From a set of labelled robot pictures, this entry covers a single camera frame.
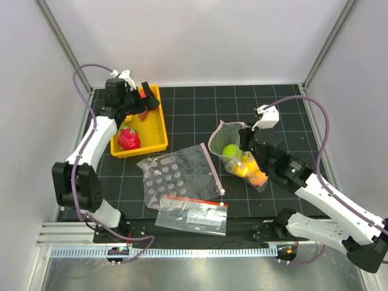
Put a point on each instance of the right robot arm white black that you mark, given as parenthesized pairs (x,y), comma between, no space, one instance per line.
(357,233)

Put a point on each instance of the red apple toy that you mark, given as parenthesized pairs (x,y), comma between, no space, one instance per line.
(142,94)

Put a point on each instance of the clear bag pink zipper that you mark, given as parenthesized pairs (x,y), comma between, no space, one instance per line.
(188,173)

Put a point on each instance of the yellow plastic tray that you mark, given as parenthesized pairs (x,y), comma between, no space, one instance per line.
(152,133)

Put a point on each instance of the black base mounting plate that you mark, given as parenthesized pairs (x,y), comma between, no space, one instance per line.
(241,233)

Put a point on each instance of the aluminium frame post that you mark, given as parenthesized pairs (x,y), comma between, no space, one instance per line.
(57,32)
(337,28)

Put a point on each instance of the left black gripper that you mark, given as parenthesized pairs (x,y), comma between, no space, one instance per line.
(150,102)

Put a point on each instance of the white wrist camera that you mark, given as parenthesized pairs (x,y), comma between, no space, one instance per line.
(268,117)
(126,76)

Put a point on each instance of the green lime toy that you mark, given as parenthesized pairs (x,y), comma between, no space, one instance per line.
(232,151)

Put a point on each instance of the yellow mango toy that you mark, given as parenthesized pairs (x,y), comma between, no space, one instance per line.
(247,167)

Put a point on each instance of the slotted white cable duct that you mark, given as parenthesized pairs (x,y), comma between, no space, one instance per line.
(122,252)

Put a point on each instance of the right aluminium frame post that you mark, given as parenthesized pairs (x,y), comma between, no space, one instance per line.
(337,28)

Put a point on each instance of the orange peach toy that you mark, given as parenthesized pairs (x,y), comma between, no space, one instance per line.
(258,178)

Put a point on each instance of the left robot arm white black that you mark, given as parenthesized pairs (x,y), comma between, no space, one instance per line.
(75,180)

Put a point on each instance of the black grid cutting mat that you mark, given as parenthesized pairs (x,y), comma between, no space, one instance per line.
(191,115)

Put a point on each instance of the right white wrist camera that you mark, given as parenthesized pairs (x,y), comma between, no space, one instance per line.
(268,117)

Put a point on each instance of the pink polka dot zip bag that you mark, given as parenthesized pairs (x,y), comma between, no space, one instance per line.
(225,134)

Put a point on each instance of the clear bag orange zipper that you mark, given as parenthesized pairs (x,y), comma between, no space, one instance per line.
(192,215)

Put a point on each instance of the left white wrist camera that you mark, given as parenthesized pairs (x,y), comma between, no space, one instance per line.
(126,76)

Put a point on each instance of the left aluminium frame post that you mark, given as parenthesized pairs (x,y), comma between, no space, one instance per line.
(57,32)

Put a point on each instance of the dark red grapes toy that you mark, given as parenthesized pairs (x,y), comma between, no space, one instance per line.
(142,116)

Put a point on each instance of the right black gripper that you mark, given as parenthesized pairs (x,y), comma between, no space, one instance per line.
(245,134)

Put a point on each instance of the red dragon fruit toy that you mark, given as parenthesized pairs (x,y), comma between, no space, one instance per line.
(128,138)

